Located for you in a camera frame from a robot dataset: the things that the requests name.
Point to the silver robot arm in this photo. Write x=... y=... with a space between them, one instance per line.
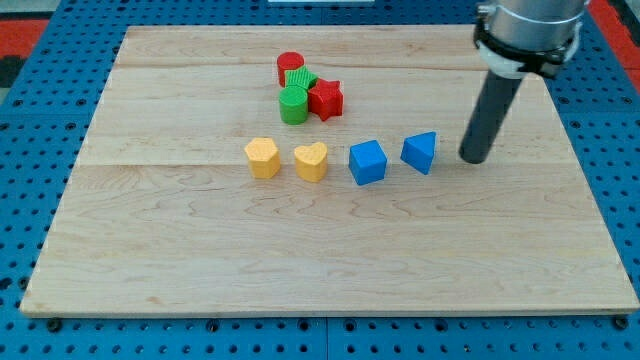
x=518 y=37

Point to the yellow heart block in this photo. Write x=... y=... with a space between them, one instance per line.
x=311 y=161

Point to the blue cube block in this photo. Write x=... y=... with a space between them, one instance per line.
x=367 y=162

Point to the yellow pentagon block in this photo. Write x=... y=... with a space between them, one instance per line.
x=263 y=157

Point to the red star block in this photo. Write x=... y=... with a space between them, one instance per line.
x=325 y=99

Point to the green cylinder block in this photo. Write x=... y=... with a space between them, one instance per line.
x=293 y=105

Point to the light wooden board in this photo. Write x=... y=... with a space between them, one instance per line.
x=161 y=217

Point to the blue triangle block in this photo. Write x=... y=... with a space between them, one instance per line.
x=419 y=151

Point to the green ribbed block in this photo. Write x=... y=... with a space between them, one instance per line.
x=301 y=77

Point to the red cylinder block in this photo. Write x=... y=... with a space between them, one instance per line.
x=289 y=60

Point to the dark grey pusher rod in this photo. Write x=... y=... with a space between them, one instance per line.
x=494 y=101

